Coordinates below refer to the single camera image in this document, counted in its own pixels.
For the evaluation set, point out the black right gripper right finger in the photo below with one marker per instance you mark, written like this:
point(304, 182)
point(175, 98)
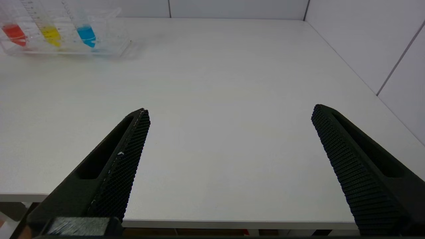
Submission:
point(365, 186)

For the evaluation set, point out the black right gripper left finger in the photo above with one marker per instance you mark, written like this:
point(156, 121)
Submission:
point(116, 172)

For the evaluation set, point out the test tube with red pigment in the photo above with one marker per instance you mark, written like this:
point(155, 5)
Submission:
point(15, 33)

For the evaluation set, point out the clear acrylic test tube rack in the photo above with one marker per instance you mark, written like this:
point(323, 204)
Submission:
point(109, 39)

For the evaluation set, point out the test tube with blue pigment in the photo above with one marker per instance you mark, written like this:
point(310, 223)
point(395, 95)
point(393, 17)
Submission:
point(86, 35)

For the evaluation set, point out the test tube with yellow pigment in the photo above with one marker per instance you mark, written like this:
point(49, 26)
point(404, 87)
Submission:
point(50, 34)

